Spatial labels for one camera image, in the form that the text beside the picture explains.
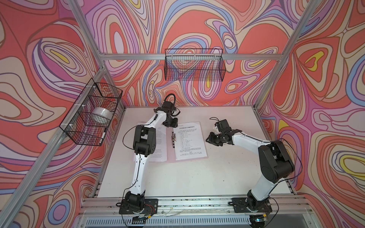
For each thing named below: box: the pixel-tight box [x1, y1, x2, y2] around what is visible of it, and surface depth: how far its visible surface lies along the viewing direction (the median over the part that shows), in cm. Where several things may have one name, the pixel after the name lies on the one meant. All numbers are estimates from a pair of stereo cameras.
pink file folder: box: [136, 121, 209, 162], surface depth 98 cm
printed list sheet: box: [172, 121, 208, 162], surface depth 100 cm
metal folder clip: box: [171, 130, 177, 149], surface depth 100 cm
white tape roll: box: [91, 106, 113, 124], surface depth 74 cm
